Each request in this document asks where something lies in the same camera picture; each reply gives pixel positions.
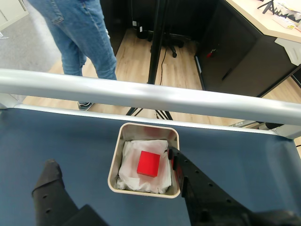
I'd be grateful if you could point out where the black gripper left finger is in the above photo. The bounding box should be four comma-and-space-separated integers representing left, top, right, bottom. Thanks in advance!
32, 159, 109, 226

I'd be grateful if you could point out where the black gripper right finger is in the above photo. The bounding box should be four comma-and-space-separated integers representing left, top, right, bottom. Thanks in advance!
167, 145, 257, 226

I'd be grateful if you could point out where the red cube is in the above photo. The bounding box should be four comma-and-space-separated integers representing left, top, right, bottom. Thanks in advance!
137, 150, 161, 178

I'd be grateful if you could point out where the beige square box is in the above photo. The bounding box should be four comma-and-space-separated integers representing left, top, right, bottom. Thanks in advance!
107, 122, 181, 200

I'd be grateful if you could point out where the printed paper box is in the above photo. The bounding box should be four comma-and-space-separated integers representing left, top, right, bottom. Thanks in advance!
272, 1, 301, 30

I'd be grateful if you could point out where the dark blue table mat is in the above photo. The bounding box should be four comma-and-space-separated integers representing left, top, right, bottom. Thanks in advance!
0, 107, 301, 226

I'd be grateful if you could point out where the white tissue paper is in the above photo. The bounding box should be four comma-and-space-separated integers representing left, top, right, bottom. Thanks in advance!
117, 139, 174, 194

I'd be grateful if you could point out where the dark desk cabinet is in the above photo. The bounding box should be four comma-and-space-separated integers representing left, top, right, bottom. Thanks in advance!
194, 0, 301, 97

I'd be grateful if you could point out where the black office chair base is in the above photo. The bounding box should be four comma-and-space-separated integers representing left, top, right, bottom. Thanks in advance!
148, 32, 185, 58

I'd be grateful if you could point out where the person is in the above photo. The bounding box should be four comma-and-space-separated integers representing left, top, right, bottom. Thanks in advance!
27, 0, 118, 111

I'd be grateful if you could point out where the black cylindrical bin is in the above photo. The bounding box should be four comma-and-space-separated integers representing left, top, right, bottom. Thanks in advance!
137, 21, 149, 40

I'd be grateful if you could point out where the light wooden desk top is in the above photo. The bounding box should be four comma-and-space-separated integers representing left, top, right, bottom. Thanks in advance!
224, 0, 301, 38

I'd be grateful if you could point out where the white cabinet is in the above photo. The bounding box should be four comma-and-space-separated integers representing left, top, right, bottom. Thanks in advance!
0, 0, 28, 31

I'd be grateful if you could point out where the dark partition panel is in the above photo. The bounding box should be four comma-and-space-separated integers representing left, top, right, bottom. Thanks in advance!
100, 0, 157, 59

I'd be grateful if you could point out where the small black tabletop tripod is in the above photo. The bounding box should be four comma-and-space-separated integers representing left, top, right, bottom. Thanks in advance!
257, 0, 276, 14

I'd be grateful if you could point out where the silver metal table frame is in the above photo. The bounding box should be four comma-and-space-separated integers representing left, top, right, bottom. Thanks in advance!
0, 68, 301, 141

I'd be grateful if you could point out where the black floor cable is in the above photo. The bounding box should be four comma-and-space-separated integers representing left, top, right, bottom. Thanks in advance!
159, 47, 168, 85

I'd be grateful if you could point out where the black camera tripod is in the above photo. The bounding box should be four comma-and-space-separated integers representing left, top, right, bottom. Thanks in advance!
126, 0, 174, 121

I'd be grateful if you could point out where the grey desk bracket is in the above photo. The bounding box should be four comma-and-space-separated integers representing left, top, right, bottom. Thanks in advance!
274, 36, 301, 66

